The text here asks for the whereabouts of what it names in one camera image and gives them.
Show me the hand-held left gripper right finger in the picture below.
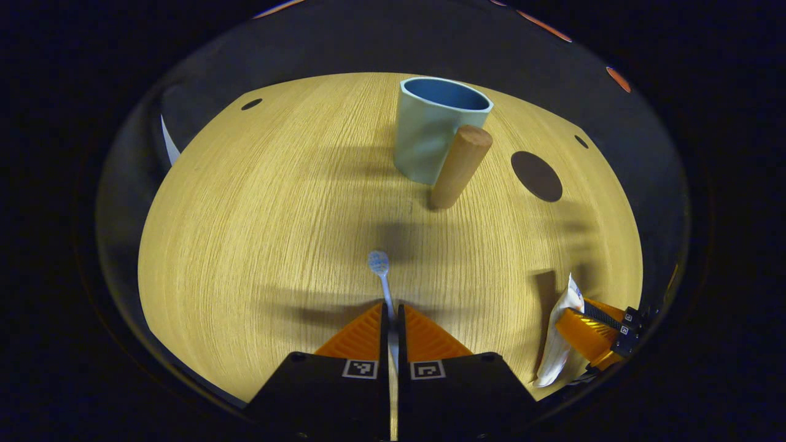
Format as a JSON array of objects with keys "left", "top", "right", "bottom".
[{"left": 396, "top": 303, "right": 541, "bottom": 442}]

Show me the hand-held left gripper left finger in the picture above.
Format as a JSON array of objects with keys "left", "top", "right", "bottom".
[{"left": 243, "top": 301, "right": 391, "bottom": 442}]

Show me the white toothpaste tube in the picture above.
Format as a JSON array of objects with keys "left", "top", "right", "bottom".
[{"left": 531, "top": 273, "right": 587, "bottom": 389}]

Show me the pale blue toothbrush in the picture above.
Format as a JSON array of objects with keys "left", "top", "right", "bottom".
[{"left": 367, "top": 250, "right": 400, "bottom": 442}]

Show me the dark round coaster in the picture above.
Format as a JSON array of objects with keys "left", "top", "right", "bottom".
[{"left": 511, "top": 150, "right": 564, "bottom": 203}]

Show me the blue cup with wooden handle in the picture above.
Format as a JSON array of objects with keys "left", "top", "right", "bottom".
[{"left": 393, "top": 76, "right": 494, "bottom": 211}]

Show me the wooden desktop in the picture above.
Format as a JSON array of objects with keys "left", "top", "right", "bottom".
[{"left": 138, "top": 72, "right": 644, "bottom": 406}]

